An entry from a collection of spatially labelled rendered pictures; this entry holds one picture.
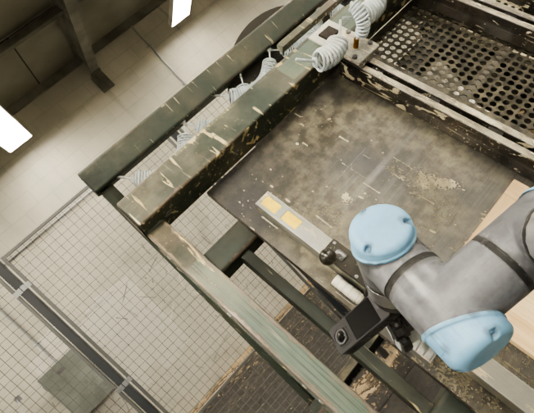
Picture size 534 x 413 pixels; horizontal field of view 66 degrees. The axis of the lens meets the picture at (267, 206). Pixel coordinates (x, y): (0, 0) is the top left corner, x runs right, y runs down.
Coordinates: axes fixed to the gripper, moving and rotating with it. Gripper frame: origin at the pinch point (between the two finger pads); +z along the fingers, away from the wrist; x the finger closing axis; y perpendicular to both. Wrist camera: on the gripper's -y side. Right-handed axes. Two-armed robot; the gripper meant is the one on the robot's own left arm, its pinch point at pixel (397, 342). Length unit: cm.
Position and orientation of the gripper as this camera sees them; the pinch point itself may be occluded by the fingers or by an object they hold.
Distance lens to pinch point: 80.2
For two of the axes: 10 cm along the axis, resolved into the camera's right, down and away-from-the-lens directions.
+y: 8.8, -4.8, -0.2
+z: 3.4, 5.9, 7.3
